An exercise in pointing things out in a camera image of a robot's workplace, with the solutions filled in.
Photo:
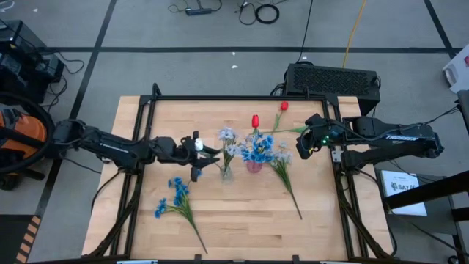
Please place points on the white artificial flower bunch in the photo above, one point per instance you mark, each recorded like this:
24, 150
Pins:
228, 133
284, 157

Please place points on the silver mounting plate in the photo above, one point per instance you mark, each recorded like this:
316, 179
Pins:
337, 155

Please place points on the red artificial tulip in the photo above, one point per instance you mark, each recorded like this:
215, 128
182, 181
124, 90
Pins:
284, 106
255, 121

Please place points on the black rail clamp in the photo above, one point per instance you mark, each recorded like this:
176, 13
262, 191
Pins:
198, 257
295, 258

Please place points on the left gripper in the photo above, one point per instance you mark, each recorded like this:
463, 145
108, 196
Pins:
187, 150

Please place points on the pink ribbed glass vase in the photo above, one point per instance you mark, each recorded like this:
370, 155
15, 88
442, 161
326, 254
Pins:
254, 168

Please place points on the black hazard-striped floor mat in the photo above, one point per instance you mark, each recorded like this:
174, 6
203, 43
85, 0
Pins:
14, 238

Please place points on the blue artificial flower bunch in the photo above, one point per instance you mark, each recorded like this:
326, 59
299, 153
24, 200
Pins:
261, 148
179, 194

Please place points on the black equipment stack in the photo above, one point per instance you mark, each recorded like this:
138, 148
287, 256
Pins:
22, 55

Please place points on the black mesh computer case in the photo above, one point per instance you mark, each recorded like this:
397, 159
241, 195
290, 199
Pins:
329, 80

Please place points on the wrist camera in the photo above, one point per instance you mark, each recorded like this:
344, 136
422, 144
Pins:
327, 136
199, 144

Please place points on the black power strip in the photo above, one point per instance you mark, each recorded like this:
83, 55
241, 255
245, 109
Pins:
198, 11

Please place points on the clear ribbed glass vase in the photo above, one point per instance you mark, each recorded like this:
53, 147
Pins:
226, 175

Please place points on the orange vacuum cleaner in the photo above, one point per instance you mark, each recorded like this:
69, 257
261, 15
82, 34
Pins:
25, 128

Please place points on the white box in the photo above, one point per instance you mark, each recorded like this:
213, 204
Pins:
458, 73

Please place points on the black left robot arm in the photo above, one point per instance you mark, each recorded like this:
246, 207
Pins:
110, 146

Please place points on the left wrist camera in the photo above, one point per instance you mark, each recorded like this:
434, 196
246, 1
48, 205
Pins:
199, 144

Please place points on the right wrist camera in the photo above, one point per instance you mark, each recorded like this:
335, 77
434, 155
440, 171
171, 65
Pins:
327, 136

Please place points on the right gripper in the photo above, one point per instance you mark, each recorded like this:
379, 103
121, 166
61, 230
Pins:
304, 150

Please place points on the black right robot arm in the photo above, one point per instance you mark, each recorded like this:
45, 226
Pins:
395, 137

